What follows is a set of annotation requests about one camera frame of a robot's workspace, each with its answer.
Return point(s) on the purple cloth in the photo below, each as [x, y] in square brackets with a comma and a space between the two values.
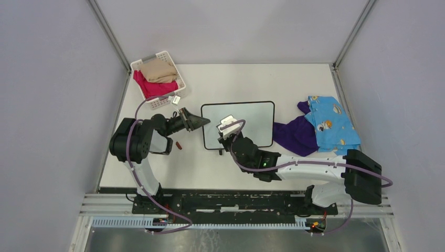
[297, 136]

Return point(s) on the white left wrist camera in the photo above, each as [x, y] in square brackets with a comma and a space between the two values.
[174, 100]

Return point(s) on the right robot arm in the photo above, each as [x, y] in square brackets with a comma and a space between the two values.
[354, 176]

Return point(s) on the white plastic basket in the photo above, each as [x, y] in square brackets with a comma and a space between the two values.
[158, 101]

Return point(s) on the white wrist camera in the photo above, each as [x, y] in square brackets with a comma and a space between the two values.
[174, 100]
[228, 126]

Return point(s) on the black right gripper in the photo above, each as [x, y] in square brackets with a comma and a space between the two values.
[224, 142]

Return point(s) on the blue patterned cloth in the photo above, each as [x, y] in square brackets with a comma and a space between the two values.
[334, 131]

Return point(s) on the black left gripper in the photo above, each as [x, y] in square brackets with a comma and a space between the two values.
[193, 121]

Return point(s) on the beige folded cloth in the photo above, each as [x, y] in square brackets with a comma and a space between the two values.
[158, 71]

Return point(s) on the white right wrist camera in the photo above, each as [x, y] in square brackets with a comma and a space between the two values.
[228, 126]

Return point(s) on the magenta cloth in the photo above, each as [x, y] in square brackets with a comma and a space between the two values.
[151, 89]

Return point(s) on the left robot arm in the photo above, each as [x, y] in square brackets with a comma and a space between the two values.
[135, 139]

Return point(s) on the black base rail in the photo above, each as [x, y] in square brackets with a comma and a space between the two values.
[241, 206]

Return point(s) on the black framed whiteboard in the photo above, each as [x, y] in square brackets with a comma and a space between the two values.
[259, 117]

